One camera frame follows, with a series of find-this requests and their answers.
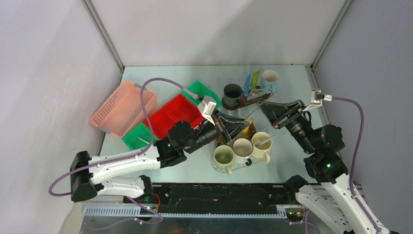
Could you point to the cream mug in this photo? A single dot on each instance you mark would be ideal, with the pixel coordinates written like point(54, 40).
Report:
point(263, 151)

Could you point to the pink perforated basket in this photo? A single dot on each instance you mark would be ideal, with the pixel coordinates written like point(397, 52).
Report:
point(121, 112)

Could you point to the green bin with toothbrushes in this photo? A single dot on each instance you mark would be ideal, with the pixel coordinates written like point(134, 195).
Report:
point(131, 140)

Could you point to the clear holder with brown ends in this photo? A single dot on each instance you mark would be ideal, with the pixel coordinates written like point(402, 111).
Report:
point(251, 132)

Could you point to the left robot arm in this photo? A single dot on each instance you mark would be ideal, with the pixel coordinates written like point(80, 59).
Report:
point(104, 175)

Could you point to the white ribbed mug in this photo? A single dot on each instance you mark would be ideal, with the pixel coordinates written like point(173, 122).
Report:
point(243, 149)

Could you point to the white toothbrush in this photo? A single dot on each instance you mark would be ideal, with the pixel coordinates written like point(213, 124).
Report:
point(143, 140)

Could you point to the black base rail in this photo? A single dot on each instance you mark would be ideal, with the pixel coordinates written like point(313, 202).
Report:
point(205, 200)

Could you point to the brown wooden oval tray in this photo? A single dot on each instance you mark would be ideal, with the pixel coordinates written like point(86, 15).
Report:
point(241, 104)

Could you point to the black mug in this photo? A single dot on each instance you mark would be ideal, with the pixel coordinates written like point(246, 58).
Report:
point(232, 95)

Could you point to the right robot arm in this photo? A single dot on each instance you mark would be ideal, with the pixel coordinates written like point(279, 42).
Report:
point(351, 215)

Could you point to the clear textured oval tray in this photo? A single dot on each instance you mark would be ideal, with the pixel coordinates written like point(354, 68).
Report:
point(234, 165)

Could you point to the clear acrylic holder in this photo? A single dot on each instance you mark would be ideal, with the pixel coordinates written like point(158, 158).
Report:
point(249, 101)

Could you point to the green mug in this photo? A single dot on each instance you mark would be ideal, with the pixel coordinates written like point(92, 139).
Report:
point(223, 157)

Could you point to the green bin at back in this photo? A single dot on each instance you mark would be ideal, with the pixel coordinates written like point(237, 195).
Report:
point(200, 89)

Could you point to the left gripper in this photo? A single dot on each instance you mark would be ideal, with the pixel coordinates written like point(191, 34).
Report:
point(226, 125)

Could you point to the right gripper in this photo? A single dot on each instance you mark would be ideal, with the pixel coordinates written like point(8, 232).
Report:
point(274, 111)

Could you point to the light blue mug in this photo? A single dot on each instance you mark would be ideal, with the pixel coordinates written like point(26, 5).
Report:
point(268, 81)

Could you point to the red plastic bin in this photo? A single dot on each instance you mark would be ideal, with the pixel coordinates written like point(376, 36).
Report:
point(177, 109)

